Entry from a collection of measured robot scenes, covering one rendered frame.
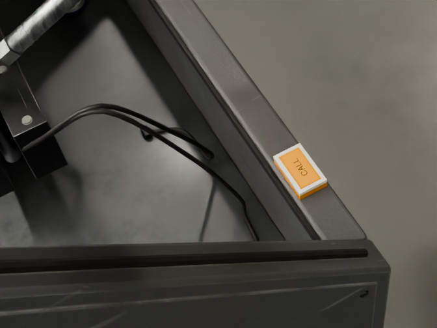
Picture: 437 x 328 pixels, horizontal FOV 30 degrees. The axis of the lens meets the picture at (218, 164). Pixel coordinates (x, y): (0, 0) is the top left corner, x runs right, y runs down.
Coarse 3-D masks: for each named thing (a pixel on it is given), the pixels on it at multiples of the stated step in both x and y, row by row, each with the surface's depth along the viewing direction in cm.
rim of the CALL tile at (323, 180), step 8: (296, 144) 79; (304, 152) 78; (312, 160) 78; (280, 168) 78; (288, 176) 77; (320, 176) 76; (296, 184) 76; (312, 184) 76; (320, 184) 76; (304, 192) 76
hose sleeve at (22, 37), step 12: (48, 0) 66; (60, 0) 65; (72, 0) 65; (36, 12) 67; (48, 12) 66; (60, 12) 66; (24, 24) 67; (36, 24) 67; (48, 24) 67; (12, 36) 68; (24, 36) 68; (36, 36) 68; (12, 48) 68; (24, 48) 69
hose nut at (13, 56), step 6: (6, 36) 69; (0, 42) 69; (6, 42) 68; (0, 48) 69; (6, 48) 68; (0, 54) 69; (6, 54) 69; (12, 54) 69; (18, 54) 69; (0, 60) 69; (6, 60) 69; (12, 60) 69
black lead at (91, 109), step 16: (80, 112) 76; (96, 112) 76; (112, 112) 76; (128, 112) 79; (144, 128) 79; (160, 128) 83; (176, 128) 97; (32, 144) 81; (192, 160) 84; (256, 240) 88
